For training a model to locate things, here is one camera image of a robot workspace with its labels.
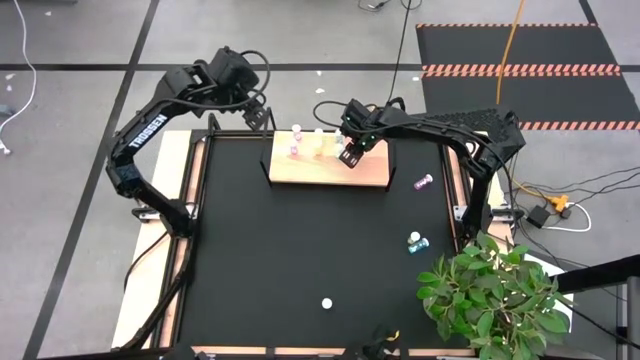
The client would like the white power cable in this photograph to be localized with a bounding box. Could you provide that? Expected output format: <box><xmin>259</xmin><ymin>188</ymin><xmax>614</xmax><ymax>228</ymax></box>
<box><xmin>542</xmin><ymin>202</ymin><xmax>593</xmax><ymax>234</ymax></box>

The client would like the white floor cable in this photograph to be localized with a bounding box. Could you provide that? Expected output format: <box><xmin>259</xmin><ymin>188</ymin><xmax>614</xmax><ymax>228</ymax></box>
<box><xmin>0</xmin><ymin>0</ymin><xmax>37</xmax><ymax>156</ymax></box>

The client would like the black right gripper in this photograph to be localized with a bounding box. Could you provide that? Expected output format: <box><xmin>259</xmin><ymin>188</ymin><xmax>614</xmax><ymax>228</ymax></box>
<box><xmin>339</xmin><ymin>98</ymin><xmax>389</xmax><ymax>169</ymax></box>

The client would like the black power adapter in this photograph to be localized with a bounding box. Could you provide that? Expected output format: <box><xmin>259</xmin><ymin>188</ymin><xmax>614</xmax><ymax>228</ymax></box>
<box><xmin>527</xmin><ymin>205</ymin><xmax>551</xmax><ymax>229</ymax></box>

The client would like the black hanging cable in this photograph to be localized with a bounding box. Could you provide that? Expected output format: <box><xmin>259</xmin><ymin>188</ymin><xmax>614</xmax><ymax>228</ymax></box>
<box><xmin>377</xmin><ymin>0</ymin><xmax>424</xmax><ymax>119</ymax></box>

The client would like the white panel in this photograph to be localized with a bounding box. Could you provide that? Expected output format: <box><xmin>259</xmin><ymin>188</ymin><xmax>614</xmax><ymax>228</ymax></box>
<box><xmin>519</xmin><ymin>247</ymin><xmax>575</xmax><ymax>334</ymax></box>

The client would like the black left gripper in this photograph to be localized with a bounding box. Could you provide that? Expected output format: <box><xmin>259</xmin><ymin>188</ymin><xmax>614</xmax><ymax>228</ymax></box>
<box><xmin>207</xmin><ymin>47</ymin><xmax>271</xmax><ymax>131</ymax></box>

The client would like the black desk panel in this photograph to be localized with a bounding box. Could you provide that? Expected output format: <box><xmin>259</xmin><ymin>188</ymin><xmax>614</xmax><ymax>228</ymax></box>
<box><xmin>544</xmin><ymin>253</ymin><xmax>640</xmax><ymax>295</ymax></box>

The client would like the grey metal stand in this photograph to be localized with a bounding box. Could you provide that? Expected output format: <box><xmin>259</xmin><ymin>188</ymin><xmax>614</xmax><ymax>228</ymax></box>
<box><xmin>615</xmin><ymin>277</ymin><xmax>640</xmax><ymax>360</ymax></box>

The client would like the large leafy green plant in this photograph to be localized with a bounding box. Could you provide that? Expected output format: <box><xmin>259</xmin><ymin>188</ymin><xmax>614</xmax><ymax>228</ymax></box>
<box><xmin>416</xmin><ymin>230</ymin><xmax>575</xmax><ymax>360</ymax></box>

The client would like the black hazard-striped floor mat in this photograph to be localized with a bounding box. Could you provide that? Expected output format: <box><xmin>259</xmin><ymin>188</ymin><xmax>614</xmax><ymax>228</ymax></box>
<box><xmin>415</xmin><ymin>22</ymin><xmax>640</xmax><ymax>132</ymax></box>

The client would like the orange hanging cable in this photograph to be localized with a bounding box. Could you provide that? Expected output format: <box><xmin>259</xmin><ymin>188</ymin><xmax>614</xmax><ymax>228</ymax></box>
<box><xmin>494</xmin><ymin>0</ymin><xmax>527</xmax><ymax>106</ymax></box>

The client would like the orange extension cord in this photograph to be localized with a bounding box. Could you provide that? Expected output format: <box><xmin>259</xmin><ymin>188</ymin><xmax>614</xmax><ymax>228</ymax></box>
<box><xmin>509</xmin><ymin>177</ymin><xmax>571</xmax><ymax>209</ymax></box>

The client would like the black perforated box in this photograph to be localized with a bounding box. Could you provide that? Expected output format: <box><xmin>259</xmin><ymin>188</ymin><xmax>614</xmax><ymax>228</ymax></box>
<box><xmin>399</xmin><ymin>106</ymin><xmax>527</xmax><ymax>169</ymax></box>

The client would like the black table mat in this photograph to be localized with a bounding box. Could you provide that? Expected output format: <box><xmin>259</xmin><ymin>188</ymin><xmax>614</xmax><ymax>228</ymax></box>
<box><xmin>178</xmin><ymin>135</ymin><xmax>464</xmax><ymax>350</ymax></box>

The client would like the wooden shelf black frame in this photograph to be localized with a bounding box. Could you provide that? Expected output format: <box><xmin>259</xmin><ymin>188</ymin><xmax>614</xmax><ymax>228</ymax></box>
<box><xmin>259</xmin><ymin>106</ymin><xmax>396</xmax><ymax>190</ymax></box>

